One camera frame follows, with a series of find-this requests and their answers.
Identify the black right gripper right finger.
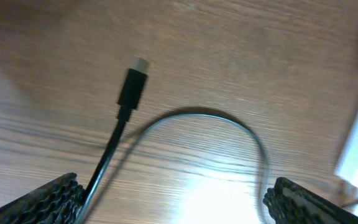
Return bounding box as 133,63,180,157
263,177,358,224

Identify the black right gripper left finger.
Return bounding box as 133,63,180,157
0,172,84,224

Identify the black USB charging cable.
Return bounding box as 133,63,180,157
73,54,358,224

